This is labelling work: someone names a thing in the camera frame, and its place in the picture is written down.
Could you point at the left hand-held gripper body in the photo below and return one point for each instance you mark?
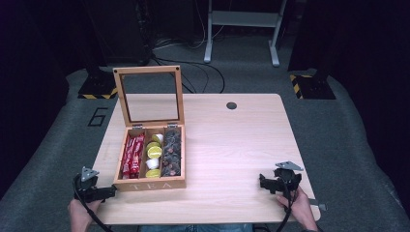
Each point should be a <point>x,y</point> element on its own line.
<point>85,183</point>

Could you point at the yellow-lidded white capsule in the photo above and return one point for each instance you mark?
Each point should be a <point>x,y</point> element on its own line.
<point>157,138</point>
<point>153,173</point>
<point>154,152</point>
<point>152,163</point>
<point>151,145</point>

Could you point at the white metal stand frame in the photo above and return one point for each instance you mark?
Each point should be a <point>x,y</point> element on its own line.
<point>245,19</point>

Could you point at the black stand base striped edge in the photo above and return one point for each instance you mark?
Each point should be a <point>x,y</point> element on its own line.
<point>311,87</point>
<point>98,87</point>

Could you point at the row of red sachets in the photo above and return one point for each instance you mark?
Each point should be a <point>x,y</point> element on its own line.
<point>132,156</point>

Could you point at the dark brown packets in box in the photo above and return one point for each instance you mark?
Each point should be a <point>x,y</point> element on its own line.
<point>171,153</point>

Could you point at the grey table edge clamp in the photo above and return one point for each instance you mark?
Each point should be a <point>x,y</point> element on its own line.
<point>318,205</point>

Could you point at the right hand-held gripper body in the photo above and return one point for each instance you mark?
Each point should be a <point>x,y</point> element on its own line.
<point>287,178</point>

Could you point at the wooden tea box with lid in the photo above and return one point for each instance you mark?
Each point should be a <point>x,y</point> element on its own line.
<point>150,185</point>

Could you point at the person's left hand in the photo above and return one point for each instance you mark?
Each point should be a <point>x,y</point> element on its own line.
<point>80,214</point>

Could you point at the dark cabinet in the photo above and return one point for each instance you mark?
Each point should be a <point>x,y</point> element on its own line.
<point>117,30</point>

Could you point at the person's right hand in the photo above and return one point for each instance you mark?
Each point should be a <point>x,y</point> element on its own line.
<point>301,209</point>

